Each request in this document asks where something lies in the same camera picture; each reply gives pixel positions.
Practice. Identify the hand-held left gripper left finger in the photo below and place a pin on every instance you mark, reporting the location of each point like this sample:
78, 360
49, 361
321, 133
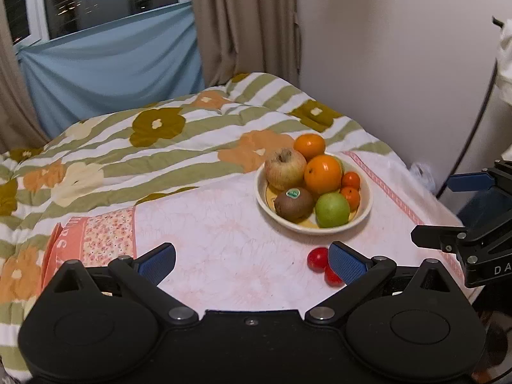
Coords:
158, 263

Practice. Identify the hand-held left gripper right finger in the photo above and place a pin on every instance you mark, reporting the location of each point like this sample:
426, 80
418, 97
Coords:
346, 264

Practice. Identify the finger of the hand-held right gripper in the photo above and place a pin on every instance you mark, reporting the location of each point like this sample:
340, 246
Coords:
430, 236
468, 182

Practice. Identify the red cherry tomato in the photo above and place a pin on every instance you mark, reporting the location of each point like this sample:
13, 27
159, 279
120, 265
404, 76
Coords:
331, 276
317, 258

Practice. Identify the cream ceramic bowl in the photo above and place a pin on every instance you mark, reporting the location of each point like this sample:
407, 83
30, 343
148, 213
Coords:
362, 214

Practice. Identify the large green apple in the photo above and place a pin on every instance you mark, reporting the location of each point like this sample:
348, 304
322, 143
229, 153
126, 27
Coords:
332, 210

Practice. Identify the small mandarin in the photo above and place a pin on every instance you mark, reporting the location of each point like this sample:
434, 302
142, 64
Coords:
351, 180
352, 199

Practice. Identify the brown kiwi with sticker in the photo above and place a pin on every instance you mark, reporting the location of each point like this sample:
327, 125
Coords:
294, 204

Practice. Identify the large orange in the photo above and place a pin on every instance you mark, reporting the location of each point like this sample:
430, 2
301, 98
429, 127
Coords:
323, 174
310, 146

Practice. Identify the crumpled clear plastic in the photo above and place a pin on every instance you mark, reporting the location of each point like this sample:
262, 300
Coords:
422, 172

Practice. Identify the pink and white towel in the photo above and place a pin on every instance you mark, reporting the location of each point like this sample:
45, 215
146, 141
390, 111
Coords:
224, 228

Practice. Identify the small green apple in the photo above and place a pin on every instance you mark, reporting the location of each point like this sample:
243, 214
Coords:
340, 164

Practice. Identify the yellow-red apple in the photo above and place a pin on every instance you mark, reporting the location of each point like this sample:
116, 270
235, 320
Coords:
284, 170

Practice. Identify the floral striped blanket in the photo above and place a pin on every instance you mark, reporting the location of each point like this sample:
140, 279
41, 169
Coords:
120, 156

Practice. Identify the white garment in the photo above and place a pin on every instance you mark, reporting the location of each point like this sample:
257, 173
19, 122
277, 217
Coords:
504, 64

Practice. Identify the light blue cloth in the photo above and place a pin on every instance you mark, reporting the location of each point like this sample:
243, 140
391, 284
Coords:
112, 68

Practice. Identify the beige curtain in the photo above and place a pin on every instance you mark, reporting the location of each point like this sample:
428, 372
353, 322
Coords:
14, 100
244, 20

